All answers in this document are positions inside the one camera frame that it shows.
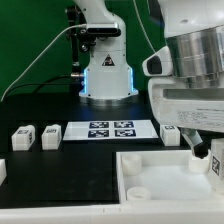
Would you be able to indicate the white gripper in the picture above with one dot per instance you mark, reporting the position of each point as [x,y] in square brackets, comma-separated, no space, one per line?
[172,103]

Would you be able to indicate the white square tabletop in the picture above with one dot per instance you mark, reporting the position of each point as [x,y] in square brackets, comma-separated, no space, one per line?
[172,177]

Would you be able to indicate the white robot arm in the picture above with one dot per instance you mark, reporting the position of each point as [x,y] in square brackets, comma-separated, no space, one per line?
[186,86]

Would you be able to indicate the white marker sheet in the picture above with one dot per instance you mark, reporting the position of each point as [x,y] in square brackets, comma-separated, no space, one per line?
[110,130]

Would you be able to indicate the white block left edge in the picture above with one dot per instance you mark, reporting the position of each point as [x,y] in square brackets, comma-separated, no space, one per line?
[3,172]

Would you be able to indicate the white front rail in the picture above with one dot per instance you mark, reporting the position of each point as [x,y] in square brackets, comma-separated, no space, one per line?
[164,212]

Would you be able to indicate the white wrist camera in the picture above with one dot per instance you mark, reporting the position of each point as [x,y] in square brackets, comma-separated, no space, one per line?
[158,64]

